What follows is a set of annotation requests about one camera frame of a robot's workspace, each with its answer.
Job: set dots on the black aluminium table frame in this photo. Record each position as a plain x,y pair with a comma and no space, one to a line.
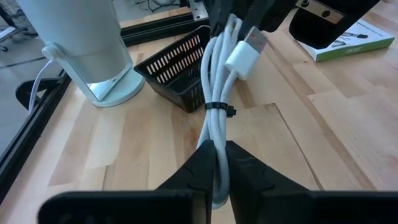
155,31

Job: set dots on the black perforated plastic basket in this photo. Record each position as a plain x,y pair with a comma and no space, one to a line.
174,81

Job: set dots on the white cylindrical desk lamp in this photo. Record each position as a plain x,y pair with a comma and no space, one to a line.
77,37

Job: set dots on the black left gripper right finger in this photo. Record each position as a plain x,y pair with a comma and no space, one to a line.
255,193

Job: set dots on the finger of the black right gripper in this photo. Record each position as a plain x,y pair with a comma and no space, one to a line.
219,15
267,12

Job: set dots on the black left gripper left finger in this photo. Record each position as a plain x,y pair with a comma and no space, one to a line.
196,174

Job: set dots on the white product box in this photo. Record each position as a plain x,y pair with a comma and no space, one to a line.
357,43

